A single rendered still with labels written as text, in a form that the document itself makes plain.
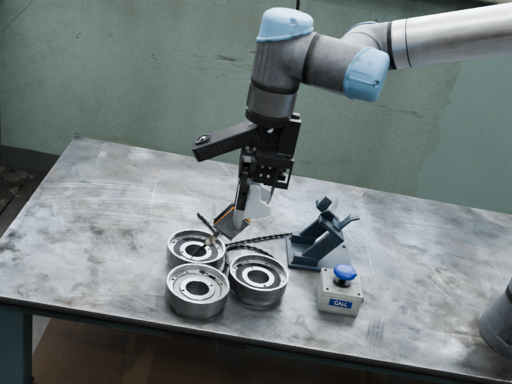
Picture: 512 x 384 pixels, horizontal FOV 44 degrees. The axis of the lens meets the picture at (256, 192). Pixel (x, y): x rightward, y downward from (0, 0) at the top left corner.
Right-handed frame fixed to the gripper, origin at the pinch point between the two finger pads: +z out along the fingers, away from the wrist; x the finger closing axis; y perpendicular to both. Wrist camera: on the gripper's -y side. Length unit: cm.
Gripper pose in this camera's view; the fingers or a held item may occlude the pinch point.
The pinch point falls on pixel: (235, 216)
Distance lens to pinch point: 108.3
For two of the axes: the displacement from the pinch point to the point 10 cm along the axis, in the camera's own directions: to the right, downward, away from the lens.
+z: -1.7, 8.6, 4.8
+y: 9.8, 1.5, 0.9
